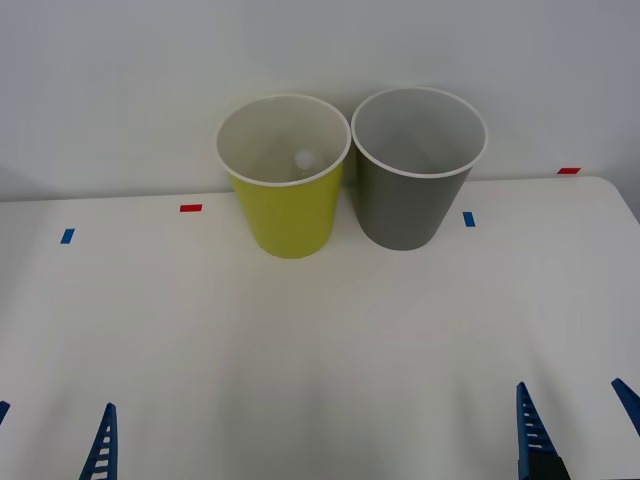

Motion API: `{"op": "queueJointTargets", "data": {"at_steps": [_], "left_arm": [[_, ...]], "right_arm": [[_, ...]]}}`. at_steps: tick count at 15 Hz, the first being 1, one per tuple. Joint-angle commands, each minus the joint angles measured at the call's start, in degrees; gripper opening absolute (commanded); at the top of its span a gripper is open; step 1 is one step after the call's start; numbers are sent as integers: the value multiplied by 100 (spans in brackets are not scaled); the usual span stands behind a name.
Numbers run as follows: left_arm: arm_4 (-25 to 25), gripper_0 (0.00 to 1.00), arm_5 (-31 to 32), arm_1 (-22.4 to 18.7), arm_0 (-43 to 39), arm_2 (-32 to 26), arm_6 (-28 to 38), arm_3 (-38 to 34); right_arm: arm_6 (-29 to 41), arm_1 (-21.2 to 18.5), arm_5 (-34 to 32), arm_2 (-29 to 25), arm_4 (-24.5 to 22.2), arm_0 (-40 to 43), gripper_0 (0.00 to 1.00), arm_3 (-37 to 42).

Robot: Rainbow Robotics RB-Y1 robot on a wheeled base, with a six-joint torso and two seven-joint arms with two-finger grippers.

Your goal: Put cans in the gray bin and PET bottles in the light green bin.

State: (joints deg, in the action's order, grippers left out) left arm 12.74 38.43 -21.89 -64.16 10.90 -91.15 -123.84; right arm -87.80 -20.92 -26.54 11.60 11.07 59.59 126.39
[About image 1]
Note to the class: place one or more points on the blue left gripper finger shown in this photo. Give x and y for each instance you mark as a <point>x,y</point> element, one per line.
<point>3,411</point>
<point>102,445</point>

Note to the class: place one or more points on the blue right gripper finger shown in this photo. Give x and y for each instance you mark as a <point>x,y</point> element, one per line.
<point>530,430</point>
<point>629,395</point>

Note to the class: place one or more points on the clear plastic bottle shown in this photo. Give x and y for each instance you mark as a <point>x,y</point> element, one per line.
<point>305,160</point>

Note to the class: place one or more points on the grey plastic bin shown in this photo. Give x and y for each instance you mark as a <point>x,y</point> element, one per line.
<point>407,210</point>

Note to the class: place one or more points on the yellow-green plastic bin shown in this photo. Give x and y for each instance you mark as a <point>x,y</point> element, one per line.
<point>290,220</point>

